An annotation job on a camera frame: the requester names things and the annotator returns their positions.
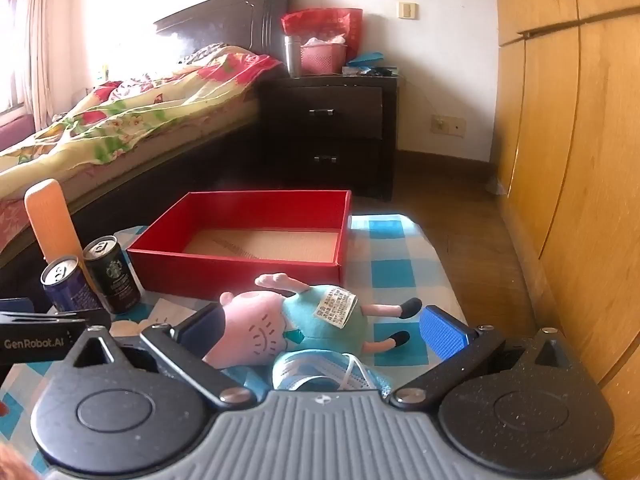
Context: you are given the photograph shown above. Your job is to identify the blue drink can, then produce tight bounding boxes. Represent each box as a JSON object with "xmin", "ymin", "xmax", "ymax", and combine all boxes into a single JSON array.
[{"xmin": 40, "ymin": 255, "xmax": 103, "ymax": 313}]

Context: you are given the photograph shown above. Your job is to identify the thin power cable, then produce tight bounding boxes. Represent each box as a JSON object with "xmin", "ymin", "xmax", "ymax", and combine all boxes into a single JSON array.
[{"xmin": 399, "ymin": 76, "xmax": 442, "ymax": 122}]

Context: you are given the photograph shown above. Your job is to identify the dark wooden bed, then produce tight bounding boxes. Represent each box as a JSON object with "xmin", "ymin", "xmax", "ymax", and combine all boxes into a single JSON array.
[{"xmin": 0, "ymin": 95, "xmax": 268, "ymax": 271}]

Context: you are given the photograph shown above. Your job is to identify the black drink can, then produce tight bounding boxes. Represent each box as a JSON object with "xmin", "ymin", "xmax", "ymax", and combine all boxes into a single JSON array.
[{"xmin": 82, "ymin": 235, "xmax": 142, "ymax": 315}]

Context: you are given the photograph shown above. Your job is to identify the red cardboard box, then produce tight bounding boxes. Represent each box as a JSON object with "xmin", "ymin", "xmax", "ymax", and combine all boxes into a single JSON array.
[{"xmin": 126, "ymin": 189, "xmax": 353, "ymax": 297}]

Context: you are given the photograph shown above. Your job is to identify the pink plastic basket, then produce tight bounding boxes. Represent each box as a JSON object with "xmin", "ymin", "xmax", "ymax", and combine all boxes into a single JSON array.
[{"xmin": 300, "ymin": 42, "xmax": 348, "ymax": 76}]

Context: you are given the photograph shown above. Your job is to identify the yellow wooden wardrobe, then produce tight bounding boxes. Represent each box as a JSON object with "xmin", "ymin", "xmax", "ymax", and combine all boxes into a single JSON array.
[{"xmin": 492, "ymin": 0, "xmax": 640, "ymax": 411}]

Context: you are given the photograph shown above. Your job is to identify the blue white checked cloth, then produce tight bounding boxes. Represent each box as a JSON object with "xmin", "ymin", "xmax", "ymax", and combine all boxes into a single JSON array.
[{"xmin": 0, "ymin": 214, "xmax": 471, "ymax": 480}]

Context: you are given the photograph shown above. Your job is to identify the cream bear plush toy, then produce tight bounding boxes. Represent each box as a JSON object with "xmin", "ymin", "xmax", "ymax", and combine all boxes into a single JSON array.
[{"xmin": 109, "ymin": 317, "xmax": 146, "ymax": 339}]

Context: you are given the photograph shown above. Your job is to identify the dark nightstand drawer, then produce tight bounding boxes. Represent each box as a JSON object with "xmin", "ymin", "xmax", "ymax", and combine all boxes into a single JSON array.
[
  {"xmin": 280, "ymin": 85, "xmax": 386, "ymax": 141},
  {"xmin": 295, "ymin": 135, "xmax": 385, "ymax": 187}
]

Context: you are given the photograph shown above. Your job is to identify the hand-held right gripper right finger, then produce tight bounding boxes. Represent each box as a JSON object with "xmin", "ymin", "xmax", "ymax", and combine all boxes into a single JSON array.
[{"xmin": 390, "ymin": 307, "xmax": 591, "ymax": 408}]

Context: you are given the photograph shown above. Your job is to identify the red plastic bag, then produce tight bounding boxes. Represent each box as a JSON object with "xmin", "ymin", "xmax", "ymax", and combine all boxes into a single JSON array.
[{"xmin": 281, "ymin": 8, "xmax": 364, "ymax": 61}]

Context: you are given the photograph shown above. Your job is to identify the steel thermos bottle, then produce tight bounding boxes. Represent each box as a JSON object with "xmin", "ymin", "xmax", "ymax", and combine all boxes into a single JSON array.
[{"xmin": 284, "ymin": 35, "xmax": 302, "ymax": 78}]

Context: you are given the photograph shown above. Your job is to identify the blue paper items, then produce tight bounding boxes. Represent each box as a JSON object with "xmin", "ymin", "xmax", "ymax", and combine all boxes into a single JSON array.
[{"xmin": 347, "ymin": 51, "xmax": 388, "ymax": 68}]

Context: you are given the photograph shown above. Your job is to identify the dark wooden headboard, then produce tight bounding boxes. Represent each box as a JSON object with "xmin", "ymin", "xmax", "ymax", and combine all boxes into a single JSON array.
[{"xmin": 152, "ymin": 0, "xmax": 294, "ymax": 81}]

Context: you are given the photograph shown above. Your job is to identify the light window curtain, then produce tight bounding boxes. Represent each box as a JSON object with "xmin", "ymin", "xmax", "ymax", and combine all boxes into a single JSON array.
[{"xmin": 0, "ymin": 0, "xmax": 103, "ymax": 128}]

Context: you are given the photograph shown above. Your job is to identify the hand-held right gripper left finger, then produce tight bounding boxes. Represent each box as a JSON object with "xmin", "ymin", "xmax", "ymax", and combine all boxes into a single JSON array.
[{"xmin": 62, "ymin": 305, "xmax": 258, "ymax": 407}]

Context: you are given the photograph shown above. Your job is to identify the blue face mask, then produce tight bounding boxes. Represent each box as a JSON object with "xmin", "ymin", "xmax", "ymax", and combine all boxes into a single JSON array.
[{"xmin": 222, "ymin": 347, "xmax": 396, "ymax": 396}]

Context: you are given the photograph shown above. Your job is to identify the pink pig plush toy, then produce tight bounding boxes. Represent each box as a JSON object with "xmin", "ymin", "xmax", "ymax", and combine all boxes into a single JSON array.
[{"xmin": 202, "ymin": 272, "xmax": 423, "ymax": 368}]

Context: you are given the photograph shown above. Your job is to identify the floral quilt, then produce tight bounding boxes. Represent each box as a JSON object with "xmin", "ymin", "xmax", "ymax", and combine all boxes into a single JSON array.
[{"xmin": 0, "ymin": 42, "xmax": 283, "ymax": 176}]

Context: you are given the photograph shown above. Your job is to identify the dark wooden nightstand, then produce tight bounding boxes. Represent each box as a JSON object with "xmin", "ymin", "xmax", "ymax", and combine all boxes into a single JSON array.
[{"xmin": 257, "ymin": 74, "xmax": 401, "ymax": 203}]

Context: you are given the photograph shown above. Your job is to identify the wall power outlet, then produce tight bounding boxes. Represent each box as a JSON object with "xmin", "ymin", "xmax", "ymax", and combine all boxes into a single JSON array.
[{"xmin": 431, "ymin": 115, "xmax": 467, "ymax": 137}]

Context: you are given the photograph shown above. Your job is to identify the orange rounded post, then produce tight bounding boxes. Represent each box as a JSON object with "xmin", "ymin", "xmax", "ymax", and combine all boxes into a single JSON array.
[{"xmin": 24, "ymin": 178, "xmax": 83, "ymax": 266}]

